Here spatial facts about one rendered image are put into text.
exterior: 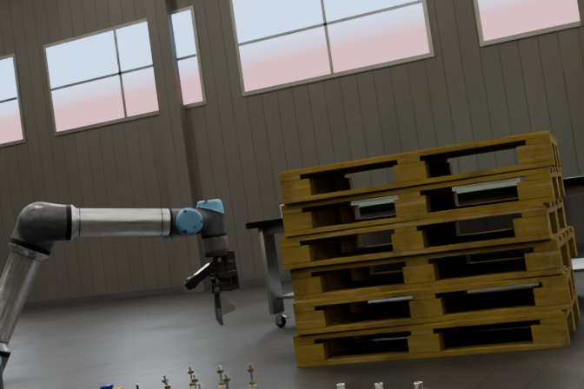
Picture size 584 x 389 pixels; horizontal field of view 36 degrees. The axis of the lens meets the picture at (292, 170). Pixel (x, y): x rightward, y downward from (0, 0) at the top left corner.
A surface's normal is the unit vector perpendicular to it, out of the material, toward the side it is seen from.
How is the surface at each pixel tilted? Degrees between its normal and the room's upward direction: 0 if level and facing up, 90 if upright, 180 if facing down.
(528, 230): 90
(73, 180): 90
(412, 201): 90
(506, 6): 90
